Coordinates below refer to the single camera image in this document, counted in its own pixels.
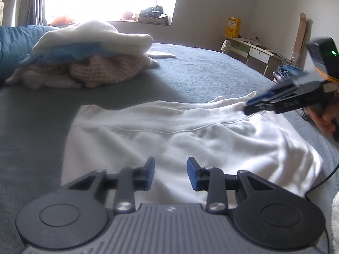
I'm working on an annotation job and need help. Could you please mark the white bear print sweatshirt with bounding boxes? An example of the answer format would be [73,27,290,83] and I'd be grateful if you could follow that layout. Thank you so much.
[61,96,322,204]

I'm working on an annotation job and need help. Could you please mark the dark clothes on windowsill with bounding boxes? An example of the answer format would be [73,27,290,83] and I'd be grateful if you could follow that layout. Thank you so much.
[138,5,169,25]

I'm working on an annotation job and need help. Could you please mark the person's right hand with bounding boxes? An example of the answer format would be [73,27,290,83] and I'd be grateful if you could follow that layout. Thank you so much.
[306,98,339,137]

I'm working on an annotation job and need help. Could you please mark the stack of folded jeans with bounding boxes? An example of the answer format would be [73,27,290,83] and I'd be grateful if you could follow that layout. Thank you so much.
[273,64,305,84]

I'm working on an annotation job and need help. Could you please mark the white and green desk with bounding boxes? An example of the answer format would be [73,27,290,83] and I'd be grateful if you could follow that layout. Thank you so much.
[224,36,292,80]

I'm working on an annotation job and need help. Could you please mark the white yarn ball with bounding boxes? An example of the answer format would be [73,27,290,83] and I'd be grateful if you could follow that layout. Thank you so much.
[221,39,232,54]

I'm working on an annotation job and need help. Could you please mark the yellow box on desk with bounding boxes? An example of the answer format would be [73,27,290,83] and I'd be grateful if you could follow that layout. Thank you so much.
[225,17,242,38]

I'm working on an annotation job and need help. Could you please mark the white cloth strip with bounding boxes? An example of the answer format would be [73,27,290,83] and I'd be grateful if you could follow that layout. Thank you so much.
[145,51,176,59]

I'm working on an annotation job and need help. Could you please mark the grey bed sheet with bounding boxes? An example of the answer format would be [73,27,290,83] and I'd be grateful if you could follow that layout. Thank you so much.
[0,42,339,254]

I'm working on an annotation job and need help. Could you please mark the light blue garment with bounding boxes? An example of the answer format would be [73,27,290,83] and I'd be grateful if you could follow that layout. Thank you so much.
[19,43,117,66]

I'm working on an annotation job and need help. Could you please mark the cream fleece garment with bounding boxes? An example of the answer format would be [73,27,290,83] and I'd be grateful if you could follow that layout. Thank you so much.
[32,21,153,56]

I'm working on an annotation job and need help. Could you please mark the pink pot on windowsill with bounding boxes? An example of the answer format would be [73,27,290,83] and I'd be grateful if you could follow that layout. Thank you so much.
[120,12,137,22]

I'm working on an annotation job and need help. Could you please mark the orange object on windowsill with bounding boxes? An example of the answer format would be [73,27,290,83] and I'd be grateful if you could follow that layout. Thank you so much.
[49,16,74,27]

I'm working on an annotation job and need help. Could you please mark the blue duvet roll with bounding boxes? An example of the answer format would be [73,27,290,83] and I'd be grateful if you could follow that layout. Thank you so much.
[0,25,57,84]

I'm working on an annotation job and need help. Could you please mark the grey curtain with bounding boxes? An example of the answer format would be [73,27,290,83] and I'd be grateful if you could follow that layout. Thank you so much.
[17,0,47,26]

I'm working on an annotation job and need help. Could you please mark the cardboard panel against wall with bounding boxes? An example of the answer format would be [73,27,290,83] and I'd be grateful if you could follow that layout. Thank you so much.
[290,13,308,65]

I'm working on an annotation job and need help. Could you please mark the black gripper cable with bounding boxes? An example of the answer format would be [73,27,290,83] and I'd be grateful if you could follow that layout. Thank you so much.
[304,162,339,254]

